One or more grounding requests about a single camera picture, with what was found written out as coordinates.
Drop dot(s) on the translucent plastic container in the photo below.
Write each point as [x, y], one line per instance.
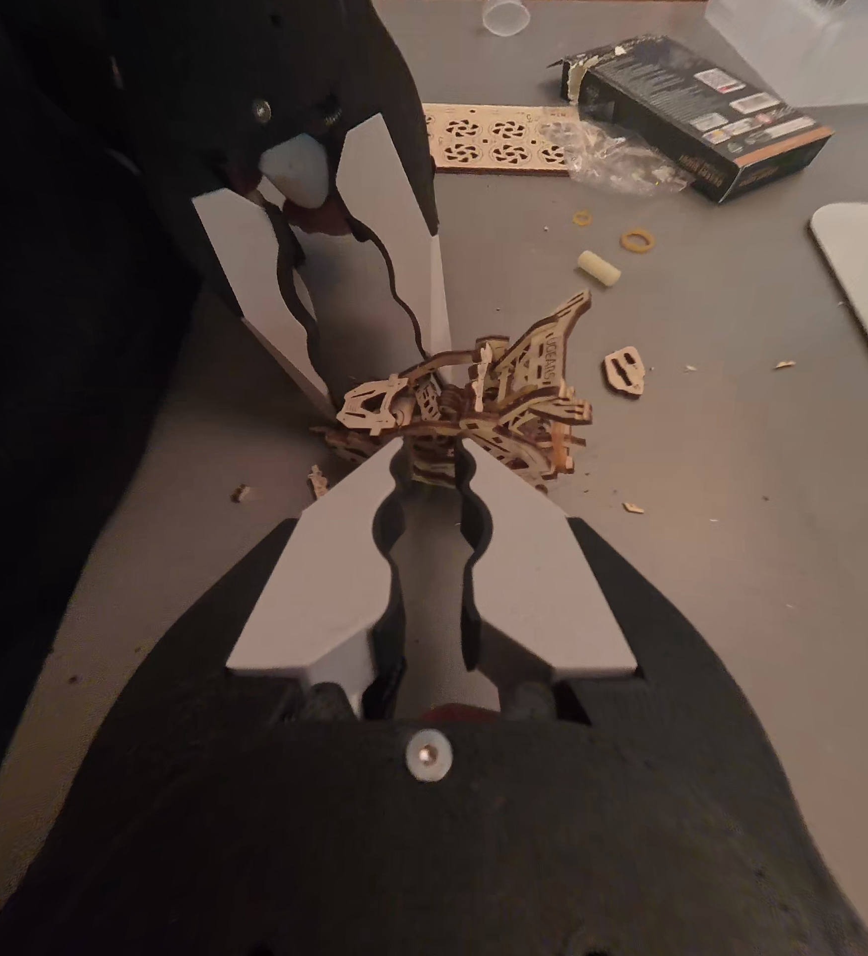
[815, 60]

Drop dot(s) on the wooden buggy model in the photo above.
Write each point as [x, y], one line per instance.
[523, 373]

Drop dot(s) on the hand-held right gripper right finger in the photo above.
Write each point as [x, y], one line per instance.
[546, 597]

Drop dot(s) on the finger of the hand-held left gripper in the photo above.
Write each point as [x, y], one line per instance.
[396, 194]
[247, 261]

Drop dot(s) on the flat slotted wooden part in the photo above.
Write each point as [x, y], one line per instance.
[611, 381]

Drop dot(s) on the clear plastic cup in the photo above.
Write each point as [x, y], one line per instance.
[505, 22]

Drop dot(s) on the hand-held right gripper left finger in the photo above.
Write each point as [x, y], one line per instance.
[314, 597]

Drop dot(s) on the wooden parts sheet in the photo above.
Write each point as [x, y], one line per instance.
[478, 142]

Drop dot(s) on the small figure-shaped wooden part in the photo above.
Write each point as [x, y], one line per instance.
[318, 482]

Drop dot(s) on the small tan rubber band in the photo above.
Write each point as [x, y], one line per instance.
[574, 218]

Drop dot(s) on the clear plastic bag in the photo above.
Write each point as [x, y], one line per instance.
[613, 160]

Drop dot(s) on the black cardboard box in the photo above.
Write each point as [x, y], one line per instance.
[703, 97]

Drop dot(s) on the pale wax cylinder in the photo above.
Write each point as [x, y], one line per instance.
[598, 269]

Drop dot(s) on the person's left hand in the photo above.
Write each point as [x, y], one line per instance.
[318, 220]

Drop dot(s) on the large yellow rubber band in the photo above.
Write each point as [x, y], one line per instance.
[624, 241]

